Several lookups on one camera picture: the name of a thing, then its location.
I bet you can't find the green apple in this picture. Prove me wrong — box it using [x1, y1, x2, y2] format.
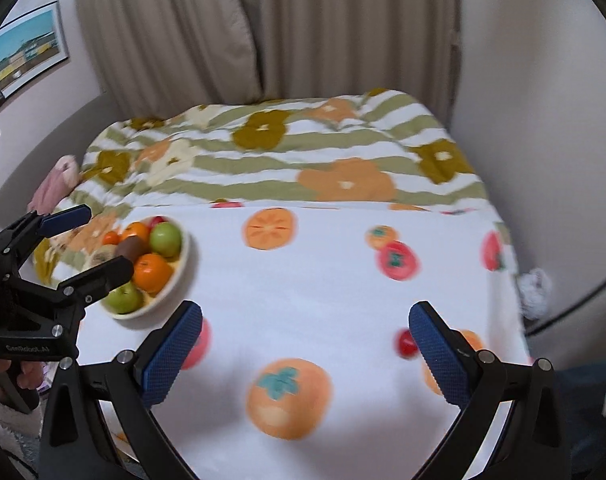
[104, 281, 144, 314]
[149, 222, 184, 259]

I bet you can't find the crumpled white tissue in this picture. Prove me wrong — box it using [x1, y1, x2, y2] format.
[519, 268, 553, 320]

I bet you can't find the person's left hand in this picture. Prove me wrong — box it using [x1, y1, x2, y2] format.
[0, 356, 44, 396]

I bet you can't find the framed wall picture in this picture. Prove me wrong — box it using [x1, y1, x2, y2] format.
[0, 0, 71, 106]

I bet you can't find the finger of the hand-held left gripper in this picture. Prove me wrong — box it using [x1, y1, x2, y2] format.
[57, 255, 135, 311]
[0, 203, 92, 281]

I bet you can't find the person's left forearm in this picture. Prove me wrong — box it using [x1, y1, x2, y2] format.
[0, 390, 46, 441]

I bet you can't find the large orange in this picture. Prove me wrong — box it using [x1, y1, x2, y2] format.
[132, 253, 175, 294]

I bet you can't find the beige curtain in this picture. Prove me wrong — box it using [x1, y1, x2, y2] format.
[73, 0, 461, 116]

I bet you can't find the tangerine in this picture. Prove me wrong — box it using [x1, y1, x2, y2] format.
[120, 222, 151, 244]

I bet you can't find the dark cable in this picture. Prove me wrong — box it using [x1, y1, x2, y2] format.
[523, 267, 606, 336]

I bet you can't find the brown kiwi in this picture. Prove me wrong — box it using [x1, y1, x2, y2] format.
[114, 236, 148, 264]

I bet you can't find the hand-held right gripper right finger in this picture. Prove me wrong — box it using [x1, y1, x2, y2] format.
[408, 301, 566, 480]

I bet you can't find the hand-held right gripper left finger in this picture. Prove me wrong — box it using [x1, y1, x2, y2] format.
[38, 300, 204, 480]

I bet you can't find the cream bowl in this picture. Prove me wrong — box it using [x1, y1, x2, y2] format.
[99, 215, 198, 321]

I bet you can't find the white fruit print cloth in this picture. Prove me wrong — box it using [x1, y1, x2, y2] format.
[75, 203, 531, 480]

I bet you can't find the dark blue garment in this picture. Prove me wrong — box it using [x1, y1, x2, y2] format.
[550, 357, 606, 480]

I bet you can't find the pink cloth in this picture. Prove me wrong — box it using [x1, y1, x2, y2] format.
[27, 155, 81, 213]

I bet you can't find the striped floral blanket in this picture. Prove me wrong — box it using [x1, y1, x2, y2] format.
[33, 89, 489, 286]

